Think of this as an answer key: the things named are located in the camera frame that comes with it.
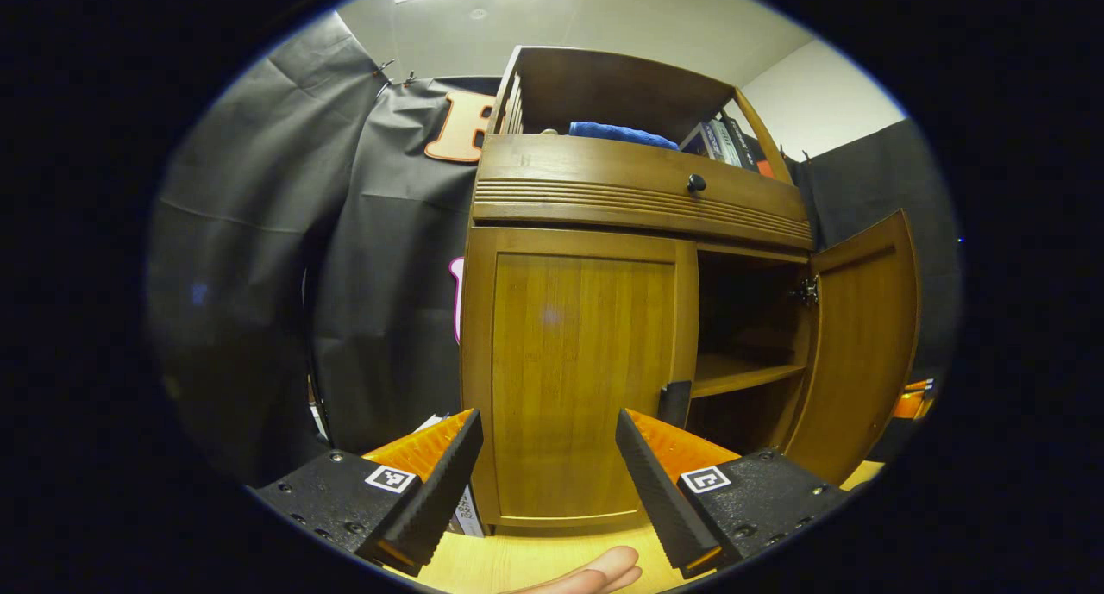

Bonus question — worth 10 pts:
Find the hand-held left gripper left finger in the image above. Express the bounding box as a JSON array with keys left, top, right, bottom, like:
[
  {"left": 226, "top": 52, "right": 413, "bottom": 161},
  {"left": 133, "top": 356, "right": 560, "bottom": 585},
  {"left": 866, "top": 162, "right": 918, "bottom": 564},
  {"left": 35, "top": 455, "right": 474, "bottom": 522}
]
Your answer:
[{"left": 248, "top": 408, "right": 485, "bottom": 578}]

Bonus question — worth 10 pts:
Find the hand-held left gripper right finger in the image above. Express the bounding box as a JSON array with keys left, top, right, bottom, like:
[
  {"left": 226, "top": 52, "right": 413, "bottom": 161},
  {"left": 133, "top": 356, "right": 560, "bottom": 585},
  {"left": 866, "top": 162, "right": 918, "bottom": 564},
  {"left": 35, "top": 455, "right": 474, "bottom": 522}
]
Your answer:
[{"left": 614, "top": 408, "right": 851, "bottom": 581}]

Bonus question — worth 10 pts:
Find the wooden shoe cabinet door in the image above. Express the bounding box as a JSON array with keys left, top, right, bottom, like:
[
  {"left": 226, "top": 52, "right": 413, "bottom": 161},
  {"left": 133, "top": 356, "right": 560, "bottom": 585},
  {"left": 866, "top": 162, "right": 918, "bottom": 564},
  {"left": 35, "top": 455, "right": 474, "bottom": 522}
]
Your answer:
[
  {"left": 781, "top": 209, "right": 922, "bottom": 487},
  {"left": 460, "top": 226, "right": 699, "bottom": 535}
]

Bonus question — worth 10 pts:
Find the wooden double-door shoe cabinet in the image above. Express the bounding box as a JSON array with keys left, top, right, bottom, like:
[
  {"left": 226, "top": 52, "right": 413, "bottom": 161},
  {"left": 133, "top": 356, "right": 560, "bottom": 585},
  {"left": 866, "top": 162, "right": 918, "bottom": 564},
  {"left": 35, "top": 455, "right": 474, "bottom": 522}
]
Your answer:
[{"left": 457, "top": 45, "right": 922, "bottom": 539}]

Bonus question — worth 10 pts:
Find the wooden cabinet drawer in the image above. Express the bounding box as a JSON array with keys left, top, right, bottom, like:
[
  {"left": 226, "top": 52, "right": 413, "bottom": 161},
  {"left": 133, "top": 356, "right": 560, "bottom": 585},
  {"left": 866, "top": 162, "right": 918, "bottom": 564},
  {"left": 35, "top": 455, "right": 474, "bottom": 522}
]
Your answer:
[{"left": 472, "top": 133, "right": 813, "bottom": 252}]

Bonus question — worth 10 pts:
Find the wooden inner shelf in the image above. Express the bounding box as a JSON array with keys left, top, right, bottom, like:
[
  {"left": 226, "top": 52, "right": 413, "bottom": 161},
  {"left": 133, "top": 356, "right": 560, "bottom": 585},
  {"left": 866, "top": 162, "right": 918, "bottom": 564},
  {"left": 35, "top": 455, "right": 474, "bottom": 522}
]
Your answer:
[{"left": 690, "top": 353, "right": 807, "bottom": 398}]

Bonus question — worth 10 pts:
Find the black backdrop cloth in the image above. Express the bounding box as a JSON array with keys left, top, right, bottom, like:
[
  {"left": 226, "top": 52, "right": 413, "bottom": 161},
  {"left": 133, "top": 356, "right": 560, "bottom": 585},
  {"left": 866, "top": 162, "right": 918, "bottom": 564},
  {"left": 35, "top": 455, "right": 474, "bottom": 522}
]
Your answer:
[{"left": 147, "top": 12, "right": 963, "bottom": 491}]

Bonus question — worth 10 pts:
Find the black book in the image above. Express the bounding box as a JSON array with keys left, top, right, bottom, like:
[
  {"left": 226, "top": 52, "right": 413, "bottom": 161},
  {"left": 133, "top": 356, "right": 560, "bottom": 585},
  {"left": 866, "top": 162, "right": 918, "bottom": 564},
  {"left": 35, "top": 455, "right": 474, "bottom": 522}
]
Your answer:
[{"left": 720, "top": 116, "right": 770, "bottom": 174}]

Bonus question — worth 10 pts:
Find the grey book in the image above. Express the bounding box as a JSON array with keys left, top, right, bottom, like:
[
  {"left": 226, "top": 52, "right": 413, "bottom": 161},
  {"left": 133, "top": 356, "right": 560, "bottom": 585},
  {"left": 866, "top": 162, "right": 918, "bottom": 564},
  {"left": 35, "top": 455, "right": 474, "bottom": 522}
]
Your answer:
[{"left": 703, "top": 120, "right": 743, "bottom": 168}]

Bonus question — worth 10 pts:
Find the blue folded towel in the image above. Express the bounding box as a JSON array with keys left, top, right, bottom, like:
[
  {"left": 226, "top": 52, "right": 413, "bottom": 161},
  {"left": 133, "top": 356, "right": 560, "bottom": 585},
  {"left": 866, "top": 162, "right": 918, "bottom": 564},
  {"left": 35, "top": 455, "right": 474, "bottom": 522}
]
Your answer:
[{"left": 568, "top": 121, "right": 681, "bottom": 151}]

